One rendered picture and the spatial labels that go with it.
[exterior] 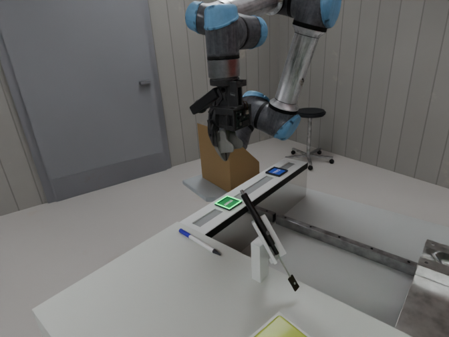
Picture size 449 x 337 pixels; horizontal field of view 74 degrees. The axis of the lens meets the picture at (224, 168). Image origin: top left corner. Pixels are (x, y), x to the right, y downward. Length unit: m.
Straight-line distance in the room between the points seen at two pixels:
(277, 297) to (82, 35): 2.94
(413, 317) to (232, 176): 0.73
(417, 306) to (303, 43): 0.81
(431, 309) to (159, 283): 0.54
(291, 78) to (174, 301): 0.83
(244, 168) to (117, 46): 2.34
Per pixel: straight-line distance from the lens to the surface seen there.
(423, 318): 0.74
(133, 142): 3.42
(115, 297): 0.64
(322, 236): 0.96
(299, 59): 1.12
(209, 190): 1.25
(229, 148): 0.75
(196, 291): 0.60
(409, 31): 3.40
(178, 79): 3.57
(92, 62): 3.23
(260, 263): 0.58
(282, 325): 0.46
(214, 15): 0.70
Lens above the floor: 1.39
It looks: 23 degrees down
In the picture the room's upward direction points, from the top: 4 degrees counter-clockwise
